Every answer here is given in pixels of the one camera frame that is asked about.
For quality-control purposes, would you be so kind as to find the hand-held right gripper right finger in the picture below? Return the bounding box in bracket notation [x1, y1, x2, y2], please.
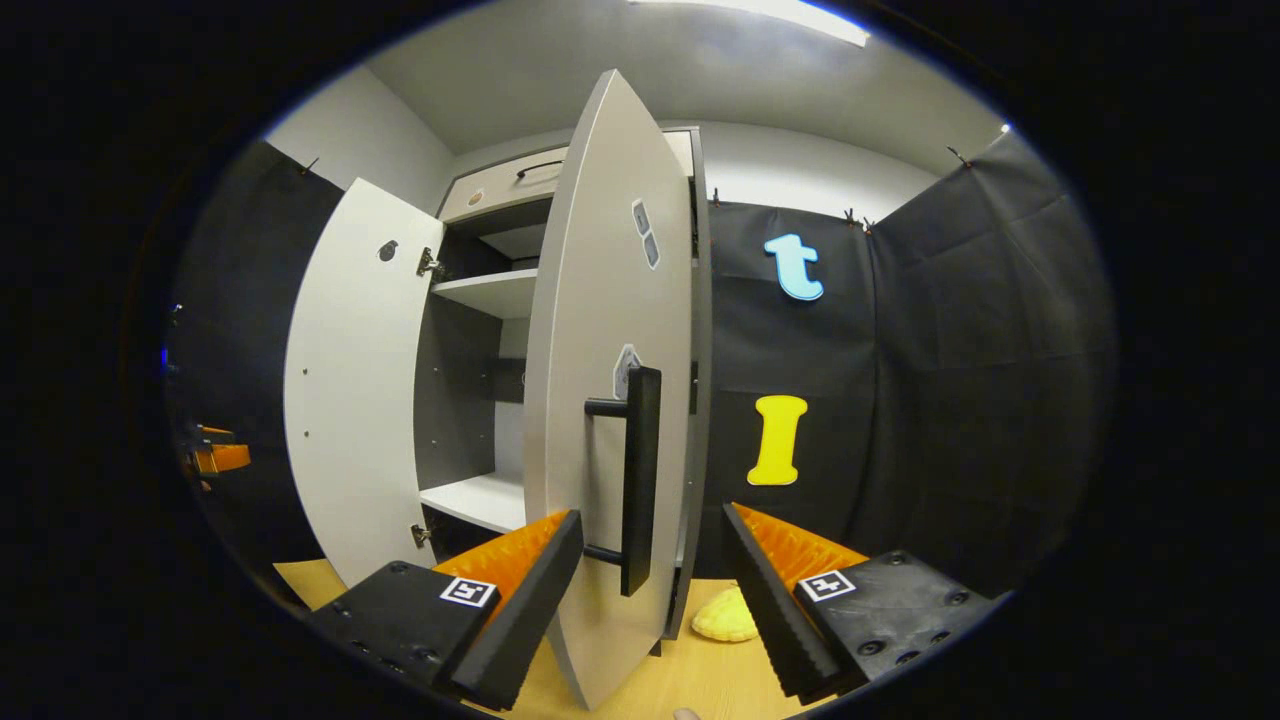
[720, 502, 1001, 703]

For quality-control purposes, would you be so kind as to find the white cabinet door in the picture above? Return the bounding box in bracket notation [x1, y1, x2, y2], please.
[283, 178, 446, 588]
[523, 68, 713, 711]

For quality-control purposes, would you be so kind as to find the white cabinet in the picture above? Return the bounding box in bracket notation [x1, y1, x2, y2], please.
[412, 128, 713, 641]

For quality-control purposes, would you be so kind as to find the yellow soft object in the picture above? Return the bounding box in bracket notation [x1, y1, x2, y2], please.
[690, 585, 761, 643]

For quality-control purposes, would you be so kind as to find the white cabinet shelf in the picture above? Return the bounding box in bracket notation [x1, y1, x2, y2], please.
[430, 268, 541, 321]

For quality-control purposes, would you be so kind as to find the black backdrop cloth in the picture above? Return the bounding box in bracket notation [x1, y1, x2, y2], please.
[165, 130, 1119, 601]

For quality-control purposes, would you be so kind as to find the black door handle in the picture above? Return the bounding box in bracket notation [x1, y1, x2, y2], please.
[584, 366, 663, 598]

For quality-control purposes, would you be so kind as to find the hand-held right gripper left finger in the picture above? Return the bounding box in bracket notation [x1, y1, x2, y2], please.
[308, 508, 586, 711]

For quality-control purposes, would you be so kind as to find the beige cabinet drawer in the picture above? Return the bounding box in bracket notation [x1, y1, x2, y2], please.
[438, 130, 696, 223]

